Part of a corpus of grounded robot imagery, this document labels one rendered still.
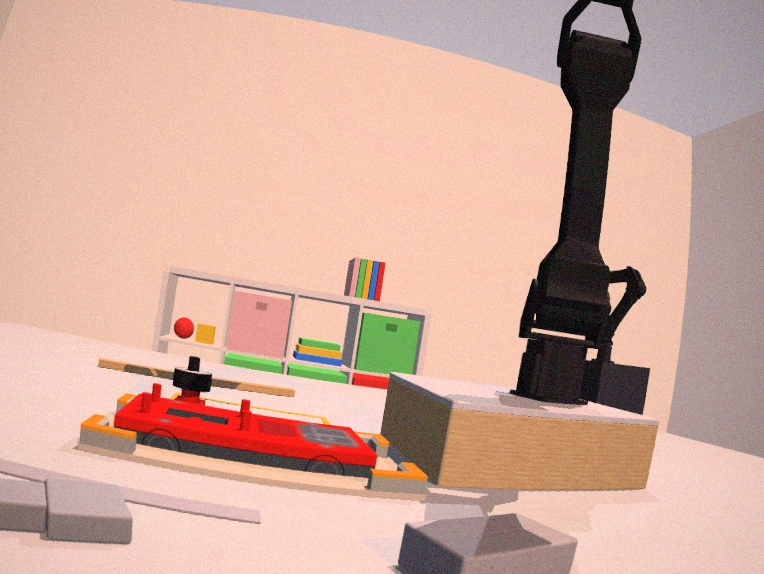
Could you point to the yellow tape line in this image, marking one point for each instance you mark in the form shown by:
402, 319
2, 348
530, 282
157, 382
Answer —
323, 419

